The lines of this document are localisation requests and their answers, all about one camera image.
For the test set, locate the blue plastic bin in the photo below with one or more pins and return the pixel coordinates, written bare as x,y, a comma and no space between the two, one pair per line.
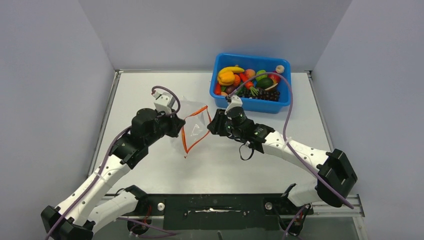
256,63

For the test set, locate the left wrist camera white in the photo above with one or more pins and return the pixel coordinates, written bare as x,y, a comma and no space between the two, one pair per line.
163,102

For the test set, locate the clear zip top bag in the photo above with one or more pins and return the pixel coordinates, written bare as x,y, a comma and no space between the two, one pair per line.
197,117

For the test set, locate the orange toy tangerine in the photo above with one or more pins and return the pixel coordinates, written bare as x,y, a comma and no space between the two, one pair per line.
237,80

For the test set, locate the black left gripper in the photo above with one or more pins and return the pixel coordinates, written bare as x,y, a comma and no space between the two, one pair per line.
175,123

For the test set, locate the yellow toy banana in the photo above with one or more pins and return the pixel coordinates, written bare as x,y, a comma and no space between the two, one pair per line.
234,69

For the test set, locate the white toy garlic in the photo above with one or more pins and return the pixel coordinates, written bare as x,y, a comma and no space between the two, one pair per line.
280,69

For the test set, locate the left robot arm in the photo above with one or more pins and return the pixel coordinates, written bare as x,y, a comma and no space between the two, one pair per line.
81,215

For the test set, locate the orange toy carrot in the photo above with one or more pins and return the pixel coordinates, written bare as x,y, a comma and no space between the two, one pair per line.
248,85

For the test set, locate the toy avocado half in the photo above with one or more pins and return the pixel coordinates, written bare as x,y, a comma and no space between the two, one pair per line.
266,84

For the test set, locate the purple toy onion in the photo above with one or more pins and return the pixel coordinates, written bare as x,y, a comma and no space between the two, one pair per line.
229,89

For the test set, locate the green toy chili pepper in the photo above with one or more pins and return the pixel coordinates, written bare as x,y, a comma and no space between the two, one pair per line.
240,89

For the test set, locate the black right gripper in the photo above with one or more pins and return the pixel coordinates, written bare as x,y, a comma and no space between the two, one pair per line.
216,126

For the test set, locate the red toy chili pepper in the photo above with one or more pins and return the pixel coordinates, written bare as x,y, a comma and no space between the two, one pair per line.
217,89

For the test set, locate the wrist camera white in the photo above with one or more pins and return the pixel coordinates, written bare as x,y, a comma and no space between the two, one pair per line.
163,102
233,101

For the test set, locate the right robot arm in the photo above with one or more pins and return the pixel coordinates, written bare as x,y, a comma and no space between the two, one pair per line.
334,175

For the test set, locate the yellow toy bell pepper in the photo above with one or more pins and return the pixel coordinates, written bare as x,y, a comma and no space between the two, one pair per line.
226,78

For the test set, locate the green toy lime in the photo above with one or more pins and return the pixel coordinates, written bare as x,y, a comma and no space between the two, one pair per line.
260,74

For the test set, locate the red toy apple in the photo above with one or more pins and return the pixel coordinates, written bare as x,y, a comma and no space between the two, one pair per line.
275,78

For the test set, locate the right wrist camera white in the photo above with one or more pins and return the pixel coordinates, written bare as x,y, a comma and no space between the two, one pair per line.
233,101

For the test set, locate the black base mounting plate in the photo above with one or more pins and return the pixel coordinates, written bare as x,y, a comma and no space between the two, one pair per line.
225,211

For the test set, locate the toy peach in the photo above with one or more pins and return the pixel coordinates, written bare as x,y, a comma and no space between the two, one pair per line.
250,74

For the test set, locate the dark toy grapes bunch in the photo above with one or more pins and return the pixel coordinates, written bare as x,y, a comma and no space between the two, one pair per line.
260,94

